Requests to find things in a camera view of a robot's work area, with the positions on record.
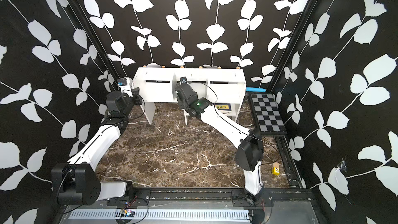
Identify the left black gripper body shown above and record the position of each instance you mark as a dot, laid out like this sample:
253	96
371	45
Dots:
130	102

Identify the white perforated strip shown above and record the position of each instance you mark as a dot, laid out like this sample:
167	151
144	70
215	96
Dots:
239	215

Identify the small yellow wooden block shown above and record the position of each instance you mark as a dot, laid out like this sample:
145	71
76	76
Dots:
276	168

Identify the black white checkerboard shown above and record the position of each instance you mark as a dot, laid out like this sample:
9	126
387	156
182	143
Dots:
266	114

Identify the small circuit board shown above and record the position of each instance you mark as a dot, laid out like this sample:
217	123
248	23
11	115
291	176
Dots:
126	213

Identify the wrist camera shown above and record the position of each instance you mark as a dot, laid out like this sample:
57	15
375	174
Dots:
183	80
125	85

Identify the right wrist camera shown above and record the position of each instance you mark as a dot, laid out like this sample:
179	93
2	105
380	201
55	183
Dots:
183	80

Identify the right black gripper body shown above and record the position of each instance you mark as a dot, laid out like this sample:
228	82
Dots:
180	103

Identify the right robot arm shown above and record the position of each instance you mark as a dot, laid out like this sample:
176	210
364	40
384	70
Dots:
249	145

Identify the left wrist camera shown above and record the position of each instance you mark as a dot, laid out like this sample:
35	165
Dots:
125	85

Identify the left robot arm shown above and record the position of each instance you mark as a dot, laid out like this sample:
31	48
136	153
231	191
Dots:
75	182

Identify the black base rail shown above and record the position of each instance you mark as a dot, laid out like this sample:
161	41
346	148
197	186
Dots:
267	197

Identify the white wooden bookshelf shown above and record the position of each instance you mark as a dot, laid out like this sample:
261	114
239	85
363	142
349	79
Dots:
219	85

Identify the dark blue book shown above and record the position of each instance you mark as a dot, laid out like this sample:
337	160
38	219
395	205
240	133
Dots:
223	106

